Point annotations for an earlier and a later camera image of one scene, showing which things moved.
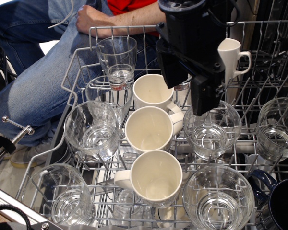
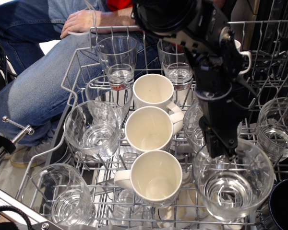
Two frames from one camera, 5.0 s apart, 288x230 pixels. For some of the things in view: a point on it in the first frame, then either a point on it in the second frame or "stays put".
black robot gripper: (198, 29) → (203, 27)
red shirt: (117, 7) stays put
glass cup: (91, 128) stays put
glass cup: (218, 197) → (233, 189)
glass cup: (59, 192) stays put
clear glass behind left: (115, 90) stays put
